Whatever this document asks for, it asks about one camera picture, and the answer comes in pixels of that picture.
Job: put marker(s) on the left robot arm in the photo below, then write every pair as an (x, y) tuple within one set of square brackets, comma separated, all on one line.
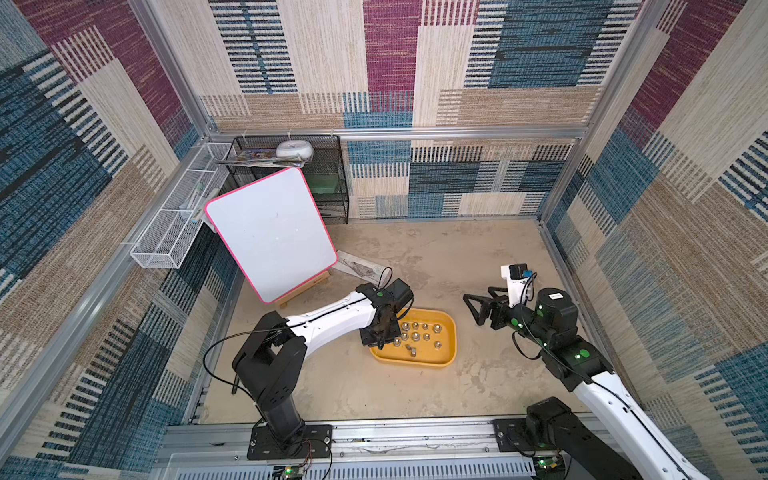
[(270, 361)]

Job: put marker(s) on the pink framed whiteboard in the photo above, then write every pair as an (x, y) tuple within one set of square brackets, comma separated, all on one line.
[(274, 231)]

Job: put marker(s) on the white wire basket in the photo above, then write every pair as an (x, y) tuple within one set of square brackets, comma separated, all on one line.
[(166, 241)]

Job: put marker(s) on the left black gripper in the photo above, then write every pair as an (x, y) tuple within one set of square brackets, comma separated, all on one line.
[(369, 339)]

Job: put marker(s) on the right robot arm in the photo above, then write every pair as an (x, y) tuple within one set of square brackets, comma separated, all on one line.
[(644, 452)]

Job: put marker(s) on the yellow plastic storage box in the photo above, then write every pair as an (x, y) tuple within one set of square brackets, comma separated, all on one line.
[(427, 355)]

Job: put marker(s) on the black mesh shelf rack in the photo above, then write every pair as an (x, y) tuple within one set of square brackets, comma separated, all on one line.
[(253, 157)]

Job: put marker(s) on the white round device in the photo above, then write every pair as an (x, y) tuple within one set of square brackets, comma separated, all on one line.
[(295, 149)]

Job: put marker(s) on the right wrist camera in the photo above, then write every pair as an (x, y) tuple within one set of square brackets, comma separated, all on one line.
[(519, 280)]

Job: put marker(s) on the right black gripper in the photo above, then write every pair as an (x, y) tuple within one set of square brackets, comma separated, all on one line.
[(496, 310)]

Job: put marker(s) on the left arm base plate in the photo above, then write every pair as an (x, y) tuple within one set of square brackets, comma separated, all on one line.
[(313, 440)]

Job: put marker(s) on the wooden whiteboard easel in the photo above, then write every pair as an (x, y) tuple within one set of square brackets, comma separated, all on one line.
[(319, 279)]

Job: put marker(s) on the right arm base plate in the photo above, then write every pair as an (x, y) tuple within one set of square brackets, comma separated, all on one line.
[(530, 435)]

